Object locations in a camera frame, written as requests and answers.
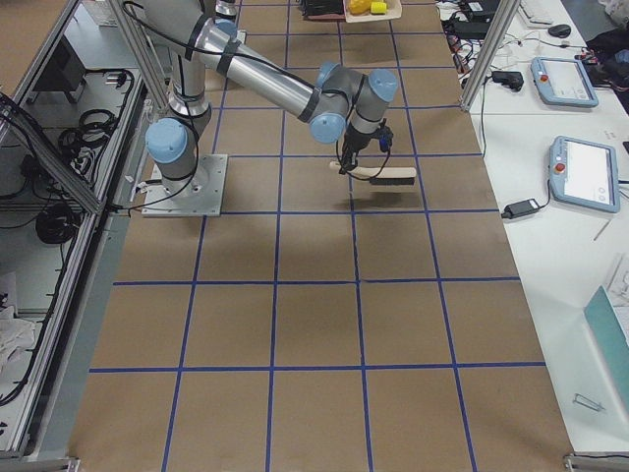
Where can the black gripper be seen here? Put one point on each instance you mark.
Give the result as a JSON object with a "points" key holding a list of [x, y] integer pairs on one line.
{"points": [[355, 143]]}

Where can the white hand brush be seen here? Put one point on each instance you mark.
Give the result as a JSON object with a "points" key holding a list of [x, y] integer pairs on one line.
{"points": [[381, 176]]}

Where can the brown potato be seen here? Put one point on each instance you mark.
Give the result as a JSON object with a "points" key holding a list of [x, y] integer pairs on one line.
{"points": [[359, 7]]}

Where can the beige dustpan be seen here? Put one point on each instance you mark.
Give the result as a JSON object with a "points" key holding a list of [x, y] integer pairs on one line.
{"points": [[394, 12]]}

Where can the yellow sponge wedge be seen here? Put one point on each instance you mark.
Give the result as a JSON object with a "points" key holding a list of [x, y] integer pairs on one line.
{"points": [[378, 8]]}

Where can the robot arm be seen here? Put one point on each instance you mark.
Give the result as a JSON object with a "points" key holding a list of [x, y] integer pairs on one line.
{"points": [[344, 106]]}

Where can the black power adapter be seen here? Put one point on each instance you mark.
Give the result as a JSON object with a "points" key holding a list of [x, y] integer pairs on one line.
{"points": [[520, 209]]}

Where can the far teach pendant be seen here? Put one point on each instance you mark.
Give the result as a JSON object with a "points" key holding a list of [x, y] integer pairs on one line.
{"points": [[563, 82]]}

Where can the teach pendant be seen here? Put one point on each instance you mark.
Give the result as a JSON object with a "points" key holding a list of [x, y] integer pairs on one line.
{"points": [[584, 174], [563, 82]]}

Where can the near teach pendant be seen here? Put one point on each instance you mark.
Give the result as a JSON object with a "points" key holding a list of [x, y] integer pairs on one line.
{"points": [[584, 174]]}

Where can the black computer mouse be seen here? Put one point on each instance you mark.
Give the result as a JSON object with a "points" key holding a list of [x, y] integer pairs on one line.
{"points": [[559, 31]]}

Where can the teal folder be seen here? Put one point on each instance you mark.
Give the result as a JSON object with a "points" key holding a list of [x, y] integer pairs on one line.
{"points": [[611, 340]]}

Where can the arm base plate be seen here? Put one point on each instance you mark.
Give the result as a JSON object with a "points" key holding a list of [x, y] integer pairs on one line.
{"points": [[202, 197]]}

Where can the aluminium frame post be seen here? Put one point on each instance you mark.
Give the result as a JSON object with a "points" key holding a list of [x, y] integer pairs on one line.
{"points": [[497, 30]]}

